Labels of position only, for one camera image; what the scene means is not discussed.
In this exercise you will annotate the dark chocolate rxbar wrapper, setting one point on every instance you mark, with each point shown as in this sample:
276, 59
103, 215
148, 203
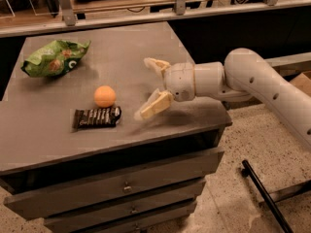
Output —
97, 118

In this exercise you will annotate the cardboard box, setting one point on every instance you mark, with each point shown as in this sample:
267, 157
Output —
303, 82

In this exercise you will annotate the top grey drawer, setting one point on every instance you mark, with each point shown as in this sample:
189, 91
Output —
65, 197

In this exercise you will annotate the black metal floor frame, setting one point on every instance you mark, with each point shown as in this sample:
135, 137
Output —
270, 199

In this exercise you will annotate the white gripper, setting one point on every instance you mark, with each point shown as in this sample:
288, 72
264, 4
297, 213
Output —
180, 81

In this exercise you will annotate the middle grey drawer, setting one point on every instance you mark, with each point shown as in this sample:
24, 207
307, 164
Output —
126, 206

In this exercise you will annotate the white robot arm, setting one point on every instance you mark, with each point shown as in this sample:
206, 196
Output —
243, 75

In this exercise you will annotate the grey drawer cabinet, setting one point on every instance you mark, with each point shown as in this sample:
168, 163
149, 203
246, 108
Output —
73, 154

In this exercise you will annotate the grey drawer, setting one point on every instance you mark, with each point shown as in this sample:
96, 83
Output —
65, 197
143, 221
126, 206

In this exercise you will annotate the orange fruit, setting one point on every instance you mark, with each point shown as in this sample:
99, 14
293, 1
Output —
104, 96

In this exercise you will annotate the grey metal railing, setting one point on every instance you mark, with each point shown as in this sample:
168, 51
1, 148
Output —
74, 15

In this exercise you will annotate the green chip bag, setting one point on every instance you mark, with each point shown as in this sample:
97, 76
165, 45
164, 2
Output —
57, 58

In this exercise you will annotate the bottom grey drawer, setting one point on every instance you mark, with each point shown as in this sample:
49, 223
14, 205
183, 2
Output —
143, 221

